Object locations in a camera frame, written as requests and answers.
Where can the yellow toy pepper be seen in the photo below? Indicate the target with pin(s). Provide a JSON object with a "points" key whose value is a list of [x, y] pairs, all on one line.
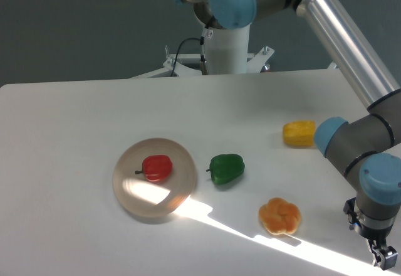
{"points": [[299, 133]]}

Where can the green toy pepper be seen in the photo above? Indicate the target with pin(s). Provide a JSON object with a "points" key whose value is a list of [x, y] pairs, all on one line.
{"points": [[225, 168]]}

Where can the red toy pepper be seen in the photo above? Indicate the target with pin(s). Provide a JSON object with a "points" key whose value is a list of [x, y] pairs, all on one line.
{"points": [[156, 168]]}

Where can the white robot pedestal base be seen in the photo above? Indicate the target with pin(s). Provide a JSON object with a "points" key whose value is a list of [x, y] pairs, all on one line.
{"points": [[220, 51]]}

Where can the beige round plate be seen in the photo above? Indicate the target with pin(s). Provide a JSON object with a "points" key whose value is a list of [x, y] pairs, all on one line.
{"points": [[153, 200]]}

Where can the braided bread roll toy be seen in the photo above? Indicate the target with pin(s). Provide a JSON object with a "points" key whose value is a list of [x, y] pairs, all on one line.
{"points": [[279, 216]]}

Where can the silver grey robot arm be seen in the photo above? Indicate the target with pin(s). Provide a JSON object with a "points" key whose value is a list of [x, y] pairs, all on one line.
{"points": [[358, 150]]}

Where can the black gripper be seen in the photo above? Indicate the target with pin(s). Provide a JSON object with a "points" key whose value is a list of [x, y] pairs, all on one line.
{"points": [[375, 232]]}

